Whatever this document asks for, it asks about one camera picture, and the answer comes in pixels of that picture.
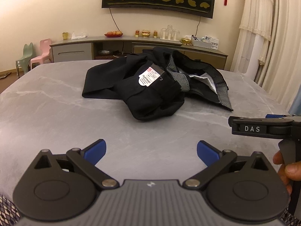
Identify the black garment with mesh lining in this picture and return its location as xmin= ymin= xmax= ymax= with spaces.
xmin=82 ymin=47 xmax=233 ymax=121

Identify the person's right hand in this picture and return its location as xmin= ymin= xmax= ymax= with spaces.
xmin=273 ymin=151 xmax=301 ymax=195

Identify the cream lace curtain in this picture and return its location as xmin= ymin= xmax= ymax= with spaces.
xmin=231 ymin=0 xmax=300 ymax=114

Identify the grey box of items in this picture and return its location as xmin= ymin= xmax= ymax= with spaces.
xmin=191 ymin=36 xmax=219 ymax=50

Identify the green plastic kids chair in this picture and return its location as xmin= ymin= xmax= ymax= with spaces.
xmin=15 ymin=42 xmax=35 ymax=78

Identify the pink plastic kids chair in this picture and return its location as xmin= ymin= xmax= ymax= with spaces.
xmin=30 ymin=38 xmax=52 ymax=69

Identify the white hang tag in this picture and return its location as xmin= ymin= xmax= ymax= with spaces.
xmin=138 ymin=67 xmax=164 ymax=87

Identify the long low sideboard cabinet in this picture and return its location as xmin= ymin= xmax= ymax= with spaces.
xmin=50 ymin=36 xmax=228 ymax=69

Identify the cluster of glass cups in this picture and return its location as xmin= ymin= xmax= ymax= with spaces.
xmin=159 ymin=25 xmax=180 ymax=41

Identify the yellow cup on sideboard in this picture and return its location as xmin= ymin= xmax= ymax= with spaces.
xmin=62 ymin=32 xmax=68 ymax=40

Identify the red plate of fruit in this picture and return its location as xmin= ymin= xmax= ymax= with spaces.
xmin=104 ymin=31 xmax=123 ymax=38

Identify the golden bowl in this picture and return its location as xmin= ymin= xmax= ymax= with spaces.
xmin=141 ymin=30 xmax=151 ymax=37

